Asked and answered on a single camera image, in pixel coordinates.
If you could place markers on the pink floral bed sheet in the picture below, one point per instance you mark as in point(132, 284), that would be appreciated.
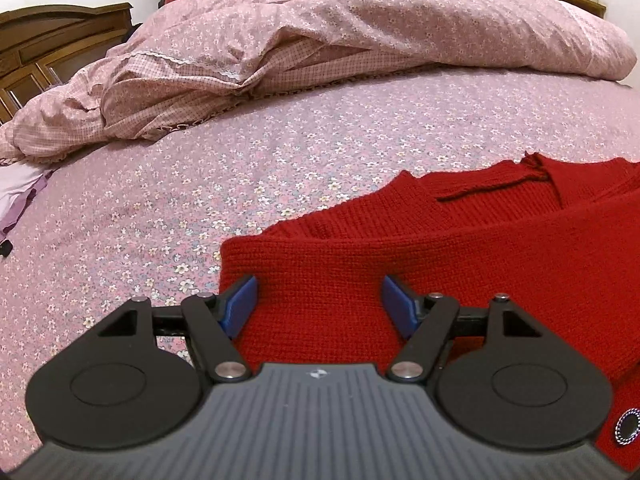
point(200, 160)

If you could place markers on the lilac cloth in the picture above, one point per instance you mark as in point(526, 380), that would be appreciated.
point(20, 185)

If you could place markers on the red knit cardigan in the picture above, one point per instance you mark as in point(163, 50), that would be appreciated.
point(350, 270)

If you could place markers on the pink floral duvet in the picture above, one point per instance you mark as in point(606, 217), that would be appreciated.
point(350, 25)

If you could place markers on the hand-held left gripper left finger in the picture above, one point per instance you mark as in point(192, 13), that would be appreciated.
point(240, 305)

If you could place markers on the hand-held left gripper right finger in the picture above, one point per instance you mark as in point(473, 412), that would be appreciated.
point(400, 305)

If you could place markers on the wooden headboard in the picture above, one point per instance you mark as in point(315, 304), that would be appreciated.
point(50, 35)

